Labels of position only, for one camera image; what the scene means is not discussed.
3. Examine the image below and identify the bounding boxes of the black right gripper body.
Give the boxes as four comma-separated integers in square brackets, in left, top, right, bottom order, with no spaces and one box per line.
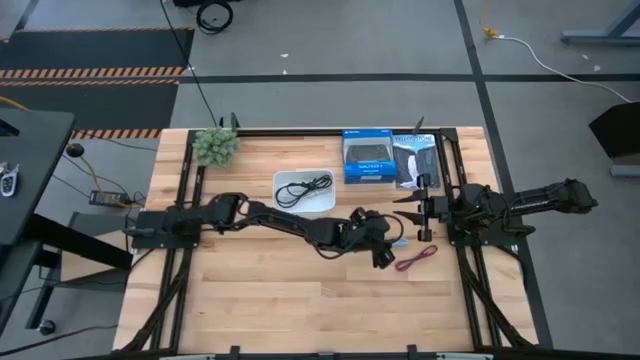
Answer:
[416,172,452,244]

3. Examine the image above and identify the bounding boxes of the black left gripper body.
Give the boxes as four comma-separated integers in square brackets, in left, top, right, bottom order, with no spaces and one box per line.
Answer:
[343,207,397,254]

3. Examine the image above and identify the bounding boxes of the black USB-C cable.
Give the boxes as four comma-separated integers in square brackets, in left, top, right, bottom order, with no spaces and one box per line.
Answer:
[274,174,334,210]

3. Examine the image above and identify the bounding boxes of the white plastic bin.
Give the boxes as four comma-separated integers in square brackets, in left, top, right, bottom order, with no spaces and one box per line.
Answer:
[272,168,337,216]

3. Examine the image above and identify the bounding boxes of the blue game controller box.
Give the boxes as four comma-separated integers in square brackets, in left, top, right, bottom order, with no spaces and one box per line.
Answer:
[341,128,399,186]

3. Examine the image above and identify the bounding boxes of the green artificial plant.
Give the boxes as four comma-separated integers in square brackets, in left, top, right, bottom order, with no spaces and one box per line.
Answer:
[191,126,241,169]

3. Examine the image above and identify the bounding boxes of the black angular furniture piece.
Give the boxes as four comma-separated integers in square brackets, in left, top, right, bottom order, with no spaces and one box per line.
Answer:
[588,100,640,161]

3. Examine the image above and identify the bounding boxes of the grey metal table leg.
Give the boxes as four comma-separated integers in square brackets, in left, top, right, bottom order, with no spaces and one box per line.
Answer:
[560,0,640,48]

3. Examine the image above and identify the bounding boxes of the black power adapter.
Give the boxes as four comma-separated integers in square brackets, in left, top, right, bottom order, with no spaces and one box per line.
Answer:
[88,189,127,208]

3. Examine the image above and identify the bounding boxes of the black hazard-striped floor mat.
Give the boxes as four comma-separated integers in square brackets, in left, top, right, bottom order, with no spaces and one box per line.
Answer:
[0,26,196,81]
[0,78,181,141]

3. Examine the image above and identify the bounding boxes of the black desk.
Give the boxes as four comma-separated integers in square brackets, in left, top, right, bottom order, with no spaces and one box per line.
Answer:
[0,106,135,337]

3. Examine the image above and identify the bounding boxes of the keys with remote fob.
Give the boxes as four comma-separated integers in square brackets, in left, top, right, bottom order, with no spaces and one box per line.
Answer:
[0,161,22,199]

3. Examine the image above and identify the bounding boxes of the red USB-C cable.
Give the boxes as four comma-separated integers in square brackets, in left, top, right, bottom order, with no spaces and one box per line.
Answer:
[394,243,440,273]

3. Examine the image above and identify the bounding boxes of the black metal rig frame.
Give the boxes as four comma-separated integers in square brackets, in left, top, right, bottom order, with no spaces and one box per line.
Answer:
[118,112,554,360]

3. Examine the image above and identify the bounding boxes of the white floor cable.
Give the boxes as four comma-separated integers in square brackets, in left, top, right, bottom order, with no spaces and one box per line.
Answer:
[492,33,634,104]

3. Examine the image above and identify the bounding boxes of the yellow plug cable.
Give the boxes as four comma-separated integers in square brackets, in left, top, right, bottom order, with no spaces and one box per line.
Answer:
[478,0,501,39]

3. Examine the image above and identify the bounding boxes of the long black floor cable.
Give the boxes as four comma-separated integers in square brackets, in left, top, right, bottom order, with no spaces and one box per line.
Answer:
[158,0,222,127]

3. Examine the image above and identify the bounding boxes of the black coiled floor cable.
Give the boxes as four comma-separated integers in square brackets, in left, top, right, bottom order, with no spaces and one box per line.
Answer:
[195,0,235,36]

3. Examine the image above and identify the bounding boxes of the yellow floor cable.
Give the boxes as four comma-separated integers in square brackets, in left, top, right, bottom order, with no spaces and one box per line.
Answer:
[78,153,144,210]

